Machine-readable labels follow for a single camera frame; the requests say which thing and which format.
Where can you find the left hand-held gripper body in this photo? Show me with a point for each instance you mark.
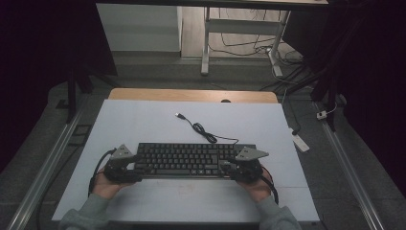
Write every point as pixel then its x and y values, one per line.
pixel 119 159

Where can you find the person's right hand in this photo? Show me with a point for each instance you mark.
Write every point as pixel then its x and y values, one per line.
pixel 257 190

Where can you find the white power strip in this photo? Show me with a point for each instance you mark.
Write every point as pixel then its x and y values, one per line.
pixel 300 142

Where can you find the white table cover sheet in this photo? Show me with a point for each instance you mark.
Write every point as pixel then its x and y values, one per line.
pixel 191 198

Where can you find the black metal stand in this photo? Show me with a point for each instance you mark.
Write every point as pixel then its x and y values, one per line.
pixel 330 96
pixel 72 96

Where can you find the white desk frame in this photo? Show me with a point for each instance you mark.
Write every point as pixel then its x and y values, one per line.
pixel 242 25

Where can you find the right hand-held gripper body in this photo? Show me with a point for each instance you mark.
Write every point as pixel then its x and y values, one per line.
pixel 249 163

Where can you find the small white adapter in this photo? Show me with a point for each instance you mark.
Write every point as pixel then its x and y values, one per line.
pixel 321 115

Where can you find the aluminium rail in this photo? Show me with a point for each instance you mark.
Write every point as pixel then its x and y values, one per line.
pixel 44 172
pixel 351 172

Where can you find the person's left hand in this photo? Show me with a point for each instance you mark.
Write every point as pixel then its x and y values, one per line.
pixel 107 188

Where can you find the black computer keyboard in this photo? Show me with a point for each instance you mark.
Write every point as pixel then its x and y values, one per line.
pixel 185 159

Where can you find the white cabinet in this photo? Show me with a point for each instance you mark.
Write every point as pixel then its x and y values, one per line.
pixel 140 28

